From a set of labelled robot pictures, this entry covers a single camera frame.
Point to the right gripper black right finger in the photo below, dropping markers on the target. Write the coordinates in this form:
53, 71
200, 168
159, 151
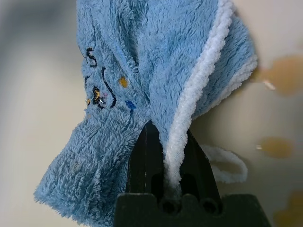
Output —
201, 170

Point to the yellowish water puddle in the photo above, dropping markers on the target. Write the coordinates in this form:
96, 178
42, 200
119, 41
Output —
277, 147
284, 73
292, 210

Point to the blue fluffy rag white trim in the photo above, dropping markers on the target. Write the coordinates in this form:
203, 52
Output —
146, 59

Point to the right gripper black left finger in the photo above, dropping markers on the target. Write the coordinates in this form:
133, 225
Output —
142, 160

